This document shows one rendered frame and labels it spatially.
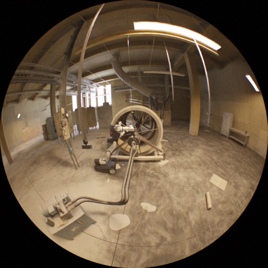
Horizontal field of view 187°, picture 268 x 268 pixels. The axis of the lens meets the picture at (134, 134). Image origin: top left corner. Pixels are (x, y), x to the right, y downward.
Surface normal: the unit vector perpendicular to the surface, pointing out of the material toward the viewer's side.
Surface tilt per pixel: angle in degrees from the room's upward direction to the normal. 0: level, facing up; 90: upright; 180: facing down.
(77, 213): 0
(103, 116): 90
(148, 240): 0
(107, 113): 90
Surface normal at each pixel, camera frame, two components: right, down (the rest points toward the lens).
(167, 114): -0.10, 0.30
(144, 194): -0.05, -0.95
